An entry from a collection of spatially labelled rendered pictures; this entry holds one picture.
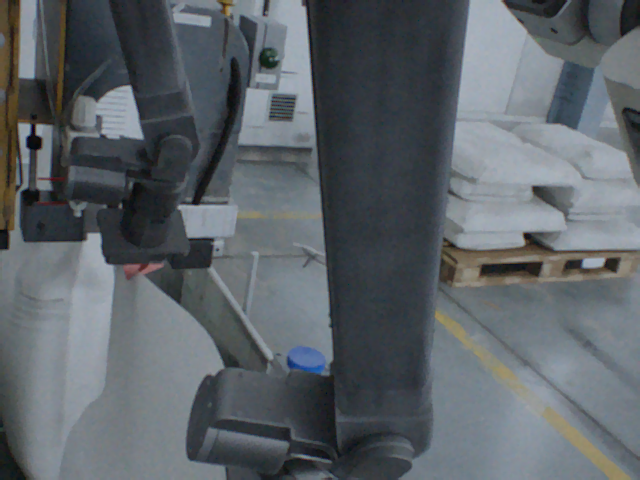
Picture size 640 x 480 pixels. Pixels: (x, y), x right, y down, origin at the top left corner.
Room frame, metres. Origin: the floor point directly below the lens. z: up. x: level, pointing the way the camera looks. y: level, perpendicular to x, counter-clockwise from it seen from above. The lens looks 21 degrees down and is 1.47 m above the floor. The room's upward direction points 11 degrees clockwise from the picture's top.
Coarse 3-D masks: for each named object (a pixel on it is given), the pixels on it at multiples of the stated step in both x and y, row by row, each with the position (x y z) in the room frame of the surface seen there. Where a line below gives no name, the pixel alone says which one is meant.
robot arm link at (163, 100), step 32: (128, 0) 0.75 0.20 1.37; (160, 0) 0.76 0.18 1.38; (128, 32) 0.75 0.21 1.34; (160, 32) 0.76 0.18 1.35; (128, 64) 0.76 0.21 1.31; (160, 64) 0.77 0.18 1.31; (160, 96) 0.77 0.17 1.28; (160, 128) 0.78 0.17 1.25; (192, 128) 0.79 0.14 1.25; (192, 160) 0.80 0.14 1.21
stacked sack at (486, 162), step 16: (464, 144) 3.63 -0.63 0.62; (480, 144) 3.69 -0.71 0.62; (496, 144) 3.79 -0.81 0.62; (512, 144) 3.87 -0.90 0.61; (528, 144) 3.93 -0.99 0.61; (464, 160) 3.52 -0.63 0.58; (480, 160) 3.46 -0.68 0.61; (496, 160) 3.49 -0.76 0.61; (512, 160) 3.56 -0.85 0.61; (528, 160) 3.62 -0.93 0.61; (544, 160) 3.67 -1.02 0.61; (560, 160) 3.73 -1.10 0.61; (464, 176) 3.47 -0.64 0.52; (480, 176) 3.39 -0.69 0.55; (496, 176) 3.43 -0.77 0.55; (512, 176) 3.47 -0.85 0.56; (528, 176) 3.51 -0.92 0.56; (544, 176) 3.55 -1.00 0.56; (560, 176) 3.60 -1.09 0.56; (576, 176) 3.64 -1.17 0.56
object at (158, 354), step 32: (128, 288) 0.91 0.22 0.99; (128, 320) 0.90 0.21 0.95; (160, 320) 0.84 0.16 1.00; (192, 320) 0.79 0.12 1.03; (128, 352) 0.88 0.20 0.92; (160, 352) 0.71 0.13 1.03; (192, 352) 0.78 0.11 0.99; (128, 384) 0.83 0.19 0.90; (160, 384) 0.70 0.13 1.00; (192, 384) 0.66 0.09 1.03; (96, 416) 0.87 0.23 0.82; (128, 416) 0.79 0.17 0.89; (160, 416) 0.70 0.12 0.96; (64, 448) 0.85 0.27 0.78; (96, 448) 0.81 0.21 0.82; (128, 448) 0.77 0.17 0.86; (160, 448) 0.69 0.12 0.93
